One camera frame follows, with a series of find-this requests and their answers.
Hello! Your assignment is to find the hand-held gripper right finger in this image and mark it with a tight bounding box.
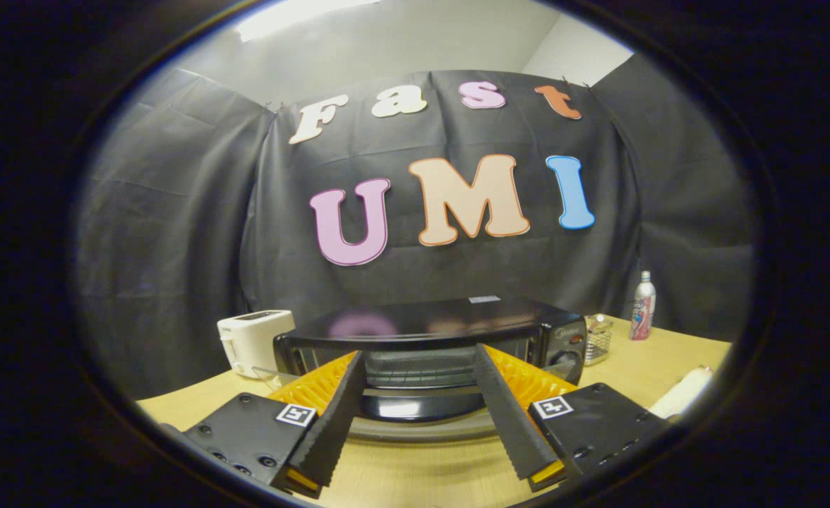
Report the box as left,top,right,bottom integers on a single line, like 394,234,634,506
473,344,672,493

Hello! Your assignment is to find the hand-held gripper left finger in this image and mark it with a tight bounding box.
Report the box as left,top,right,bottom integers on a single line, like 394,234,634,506
163,351,367,500

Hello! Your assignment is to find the white pop-up toaster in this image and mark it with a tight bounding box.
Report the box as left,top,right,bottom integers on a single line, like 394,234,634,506
217,310,296,380

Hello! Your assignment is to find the wire mesh holder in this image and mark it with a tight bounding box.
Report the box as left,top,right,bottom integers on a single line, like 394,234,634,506
583,314,614,366

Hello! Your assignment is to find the black toaster oven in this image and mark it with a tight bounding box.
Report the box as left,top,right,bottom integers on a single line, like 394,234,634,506
273,296,589,423

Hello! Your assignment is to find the white spray bottle pink label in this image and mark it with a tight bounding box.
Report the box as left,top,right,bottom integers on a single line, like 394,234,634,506
629,270,657,341

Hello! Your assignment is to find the white plate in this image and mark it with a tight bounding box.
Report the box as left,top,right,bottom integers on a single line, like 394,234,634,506
646,365,714,420

